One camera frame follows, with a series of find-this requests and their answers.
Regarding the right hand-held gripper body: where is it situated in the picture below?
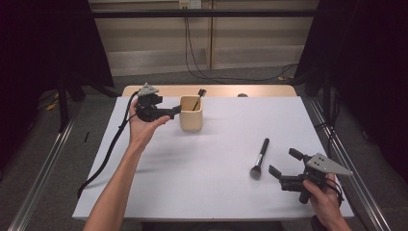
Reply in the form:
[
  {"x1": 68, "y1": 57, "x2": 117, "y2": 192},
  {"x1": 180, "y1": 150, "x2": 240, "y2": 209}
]
[{"x1": 278, "y1": 152, "x2": 354, "y2": 205}]

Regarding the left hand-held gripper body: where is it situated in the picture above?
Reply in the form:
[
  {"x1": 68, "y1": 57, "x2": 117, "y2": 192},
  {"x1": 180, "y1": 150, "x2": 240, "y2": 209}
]
[{"x1": 135, "y1": 82, "x2": 176, "y2": 123}]

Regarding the beige square cup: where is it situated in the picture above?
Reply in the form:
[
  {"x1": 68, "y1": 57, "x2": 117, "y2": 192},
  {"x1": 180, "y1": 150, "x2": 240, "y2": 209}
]
[{"x1": 178, "y1": 95, "x2": 204, "y2": 132}]

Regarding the black powder makeup brush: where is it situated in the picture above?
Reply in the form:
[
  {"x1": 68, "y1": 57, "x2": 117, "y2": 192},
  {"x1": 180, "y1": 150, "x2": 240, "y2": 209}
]
[{"x1": 249, "y1": 138, "x2": 270, "y2": 179}]

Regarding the thin black eyebrow brush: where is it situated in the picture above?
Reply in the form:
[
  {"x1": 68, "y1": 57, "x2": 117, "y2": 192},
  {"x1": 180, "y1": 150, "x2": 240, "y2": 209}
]
[{"x1": 191, "y1": 89, "x2": 208, "y2": 112}]

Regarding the person's left hand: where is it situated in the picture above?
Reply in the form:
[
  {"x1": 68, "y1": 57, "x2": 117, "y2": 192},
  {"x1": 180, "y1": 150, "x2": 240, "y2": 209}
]
[{"x1": 128, "y1": 99, "x2": 171, "y2": 152}]

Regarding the person's right hand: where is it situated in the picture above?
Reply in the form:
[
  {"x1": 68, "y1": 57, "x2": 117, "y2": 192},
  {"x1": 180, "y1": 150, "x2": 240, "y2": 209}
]
[{"x1": 302, "y1": 172, "x2": 344, "y2": 225}]

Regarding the white table sheet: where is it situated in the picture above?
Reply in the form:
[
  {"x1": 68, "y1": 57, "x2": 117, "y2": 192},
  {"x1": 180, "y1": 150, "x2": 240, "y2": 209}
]
[{"x1": 71, "y1": 95, "x2": 354, "y2": 221}]

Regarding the yellow floor tape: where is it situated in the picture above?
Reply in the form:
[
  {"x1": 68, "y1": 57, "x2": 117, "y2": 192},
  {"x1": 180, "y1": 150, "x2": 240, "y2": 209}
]
[{"x1": 45, "y1": 92, "x2": 61, "y2": 112}]

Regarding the black horizontal bar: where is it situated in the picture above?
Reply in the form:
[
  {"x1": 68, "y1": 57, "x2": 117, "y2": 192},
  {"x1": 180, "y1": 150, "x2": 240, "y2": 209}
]
[{"x1": 90, "y1": 9, "x2": 319, "y2": 18}]

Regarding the black curtain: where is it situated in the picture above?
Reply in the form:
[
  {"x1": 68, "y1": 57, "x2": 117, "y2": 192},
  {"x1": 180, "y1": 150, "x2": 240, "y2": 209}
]
[
  {"x1": 293, "y1": 0, "x2": 408, "y2": 184},
  {"x1": 0, "y1": 0, "x2": 115, "y2": 171}
]

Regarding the right hand-held gripper cable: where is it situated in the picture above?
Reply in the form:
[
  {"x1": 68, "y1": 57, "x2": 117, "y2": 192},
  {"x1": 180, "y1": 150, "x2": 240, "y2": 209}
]
[{"x1": 326, "y1": 177, "x2": 344, "y2": 207}]

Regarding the black floor cable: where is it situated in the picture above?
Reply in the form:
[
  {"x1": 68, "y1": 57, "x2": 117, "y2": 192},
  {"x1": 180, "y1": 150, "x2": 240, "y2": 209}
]
[{"x1": 184, "y1": 8, "x2": 299, "y2": 83}]

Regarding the aluminium floor rail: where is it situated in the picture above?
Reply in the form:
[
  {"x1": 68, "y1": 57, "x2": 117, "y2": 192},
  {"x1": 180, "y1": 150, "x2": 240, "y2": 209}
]
[
  {"x1": 8, "y1": 102, "x2": 81, "y2": 231},
  {"x1": 307, "y1": 97, "x2": 393, "y2": 231}
]

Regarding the white wall socket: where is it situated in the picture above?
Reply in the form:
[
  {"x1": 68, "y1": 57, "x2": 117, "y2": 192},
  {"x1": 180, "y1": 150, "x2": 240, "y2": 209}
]
[{"x1": 178, "y1": 0, "x2": 202, "y2": 10}]

